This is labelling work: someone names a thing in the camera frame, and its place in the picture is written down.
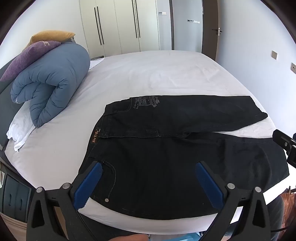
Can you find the bed with white sheet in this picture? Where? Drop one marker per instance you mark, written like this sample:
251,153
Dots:
161,69

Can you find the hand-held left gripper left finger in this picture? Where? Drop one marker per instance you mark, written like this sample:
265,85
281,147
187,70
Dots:
89,182

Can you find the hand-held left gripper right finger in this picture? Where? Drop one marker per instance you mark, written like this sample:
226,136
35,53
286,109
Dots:
209,185

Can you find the person's grey trouser leg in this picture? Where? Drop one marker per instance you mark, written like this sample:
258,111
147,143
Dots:
275,220

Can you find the black denim pants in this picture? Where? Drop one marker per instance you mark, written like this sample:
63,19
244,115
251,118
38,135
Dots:
161,160

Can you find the blue rolled duvet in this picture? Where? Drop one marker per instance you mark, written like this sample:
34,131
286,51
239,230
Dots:
55,76

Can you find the cream wardrobe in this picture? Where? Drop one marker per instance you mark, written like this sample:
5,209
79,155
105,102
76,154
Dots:
120,25

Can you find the brown door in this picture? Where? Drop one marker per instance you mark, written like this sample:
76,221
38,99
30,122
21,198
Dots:
209,27

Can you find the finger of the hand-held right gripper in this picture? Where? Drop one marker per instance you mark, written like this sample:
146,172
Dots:
283,140

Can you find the white pillow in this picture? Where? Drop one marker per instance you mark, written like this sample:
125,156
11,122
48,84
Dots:
19,129

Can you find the purple pillow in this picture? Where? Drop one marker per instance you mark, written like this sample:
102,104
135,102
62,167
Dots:
27,56

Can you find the yellow pillow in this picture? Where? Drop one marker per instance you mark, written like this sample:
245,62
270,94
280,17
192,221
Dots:
53,36

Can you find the dark nightstand with drawers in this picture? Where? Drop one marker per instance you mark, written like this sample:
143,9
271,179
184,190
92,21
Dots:
13,197

